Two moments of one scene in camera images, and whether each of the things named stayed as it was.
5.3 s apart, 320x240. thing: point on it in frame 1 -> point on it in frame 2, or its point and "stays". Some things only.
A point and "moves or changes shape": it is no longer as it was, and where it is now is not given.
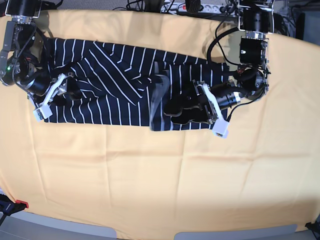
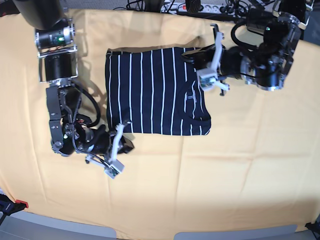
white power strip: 180,7 stays
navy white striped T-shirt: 123,86 moves or changes shape
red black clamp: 8,207 stays
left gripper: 45,88 -> 98,140
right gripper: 224,94 -> 236,64
